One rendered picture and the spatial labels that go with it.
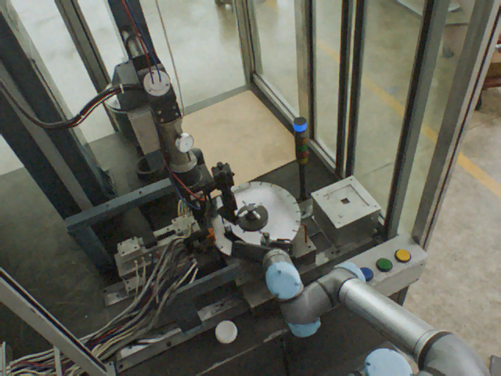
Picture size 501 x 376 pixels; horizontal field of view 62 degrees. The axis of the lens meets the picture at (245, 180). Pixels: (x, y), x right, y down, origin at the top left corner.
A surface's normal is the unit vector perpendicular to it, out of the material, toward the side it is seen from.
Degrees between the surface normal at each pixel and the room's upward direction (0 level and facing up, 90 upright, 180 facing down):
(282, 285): 52
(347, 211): 0
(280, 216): 0
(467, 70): 90
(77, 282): 0
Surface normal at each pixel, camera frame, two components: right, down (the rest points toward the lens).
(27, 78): 0.40, 0.64
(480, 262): -0.13, -0.67
